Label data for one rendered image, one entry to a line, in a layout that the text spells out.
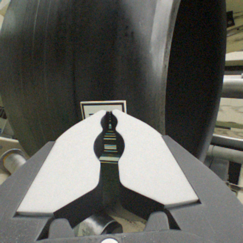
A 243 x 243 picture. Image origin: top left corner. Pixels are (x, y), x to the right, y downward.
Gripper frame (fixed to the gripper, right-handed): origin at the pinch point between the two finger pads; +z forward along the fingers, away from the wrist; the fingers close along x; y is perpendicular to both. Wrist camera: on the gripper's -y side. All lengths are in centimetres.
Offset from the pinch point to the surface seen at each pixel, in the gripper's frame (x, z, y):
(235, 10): 50, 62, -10
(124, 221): 2.1, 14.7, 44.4
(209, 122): 29.3, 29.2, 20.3
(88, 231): -3.5, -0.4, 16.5
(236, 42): 51, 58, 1
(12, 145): -25.5, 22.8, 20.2
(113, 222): -0.4, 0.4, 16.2
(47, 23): -5.4, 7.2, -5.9
